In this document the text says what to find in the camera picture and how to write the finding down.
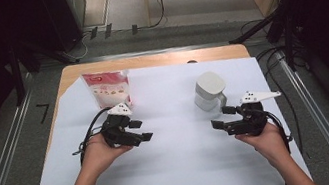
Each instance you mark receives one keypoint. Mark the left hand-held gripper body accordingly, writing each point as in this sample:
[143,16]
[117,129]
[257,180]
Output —
[116,131]

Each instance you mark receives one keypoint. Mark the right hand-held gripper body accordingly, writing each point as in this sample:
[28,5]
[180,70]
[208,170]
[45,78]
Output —
[251,118]

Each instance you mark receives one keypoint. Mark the clear jar with white lid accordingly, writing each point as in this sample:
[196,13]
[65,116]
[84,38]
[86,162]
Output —
[209,90]

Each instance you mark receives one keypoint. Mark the red and white pouch bag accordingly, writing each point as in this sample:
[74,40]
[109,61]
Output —
[110,88]

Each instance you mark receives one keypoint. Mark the person's left hand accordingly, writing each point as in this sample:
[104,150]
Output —
[98,154]

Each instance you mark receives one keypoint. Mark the person's right hand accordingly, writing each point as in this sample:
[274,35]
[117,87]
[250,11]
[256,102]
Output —
[267,144]

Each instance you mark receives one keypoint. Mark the white paper sheet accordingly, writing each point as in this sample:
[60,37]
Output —
[177,158]

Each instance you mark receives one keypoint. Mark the wooden table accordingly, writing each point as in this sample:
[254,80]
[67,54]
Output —
[163,58]

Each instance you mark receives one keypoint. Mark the black metal stand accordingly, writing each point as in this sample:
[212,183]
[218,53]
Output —
[253,28]
[17,80]

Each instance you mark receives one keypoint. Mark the black cabinet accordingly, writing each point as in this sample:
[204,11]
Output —
[61,15]

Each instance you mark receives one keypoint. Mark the black floor bracket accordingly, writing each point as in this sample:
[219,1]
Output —
[134,29]
[93,32]
[108,30]

